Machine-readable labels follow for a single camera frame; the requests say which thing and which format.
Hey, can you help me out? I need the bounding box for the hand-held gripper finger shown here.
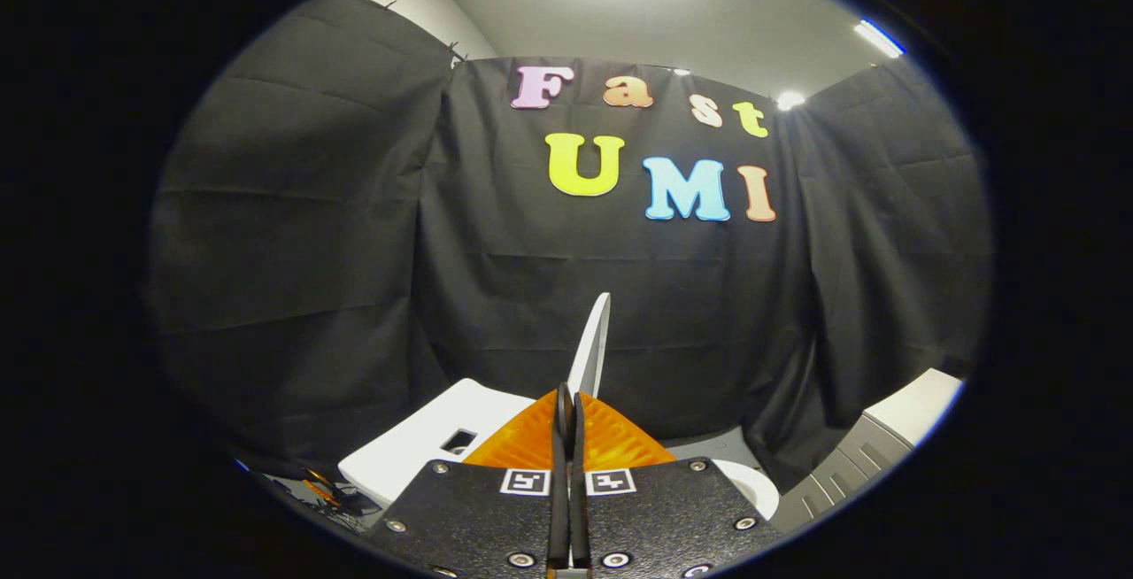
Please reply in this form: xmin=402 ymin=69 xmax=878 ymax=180
xmin=365 ymin=382 xmax=572 ymax=579
xmin=572 ymin=389 xmax=783 ymax=579

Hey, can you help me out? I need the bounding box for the grey drawer cabinet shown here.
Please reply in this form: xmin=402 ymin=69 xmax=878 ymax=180
xmin=770 ymin=368 xmax=964 ymax=534

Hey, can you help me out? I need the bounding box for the white toilet tank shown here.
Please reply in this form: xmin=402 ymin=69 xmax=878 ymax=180
xmin=338 ymin=378 xmax=536 ymax=509

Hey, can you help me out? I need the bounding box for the rectangular ceiling light panel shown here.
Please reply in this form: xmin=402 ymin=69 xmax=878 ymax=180
xmin=854 ymin=19 xmax=906 ymax=59

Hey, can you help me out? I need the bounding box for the black backdrop cloth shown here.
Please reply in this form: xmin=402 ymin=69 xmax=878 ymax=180
xmin=149 ymin=0 xmax=992 ymax=491

